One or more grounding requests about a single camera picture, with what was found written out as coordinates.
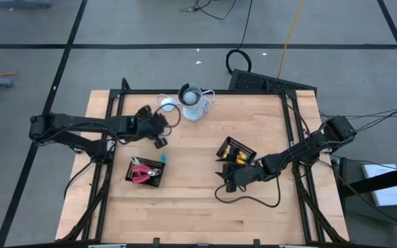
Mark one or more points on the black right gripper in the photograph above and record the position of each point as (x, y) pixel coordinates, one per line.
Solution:
(243, 174)

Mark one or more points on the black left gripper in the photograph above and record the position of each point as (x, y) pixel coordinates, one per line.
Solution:
(150, 124)

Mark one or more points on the blue eraser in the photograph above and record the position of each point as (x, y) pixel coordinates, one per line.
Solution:
(164, 158)

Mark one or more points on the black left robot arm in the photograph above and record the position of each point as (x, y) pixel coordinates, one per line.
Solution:
(81, 122)

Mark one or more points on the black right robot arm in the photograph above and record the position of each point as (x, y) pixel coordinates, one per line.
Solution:
(298, 151)

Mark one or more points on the white round puck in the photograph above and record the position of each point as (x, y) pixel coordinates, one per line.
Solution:
(167, 104)

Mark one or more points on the white cylindrical desk device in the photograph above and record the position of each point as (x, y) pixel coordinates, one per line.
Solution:
(193, 110)

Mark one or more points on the black table edge clamp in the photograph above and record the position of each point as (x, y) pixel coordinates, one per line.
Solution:
(156, 241)
(256, 242)

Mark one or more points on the black perforated metal panel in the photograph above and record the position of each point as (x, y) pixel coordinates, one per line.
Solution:
(253, 81)

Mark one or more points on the black stand beam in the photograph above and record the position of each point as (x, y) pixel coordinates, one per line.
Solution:
(374, 182)

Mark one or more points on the white booklet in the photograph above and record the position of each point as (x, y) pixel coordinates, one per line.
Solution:
(391, 196)

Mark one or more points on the black aluminium table frame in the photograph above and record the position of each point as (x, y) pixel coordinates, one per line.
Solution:
(143, 92)

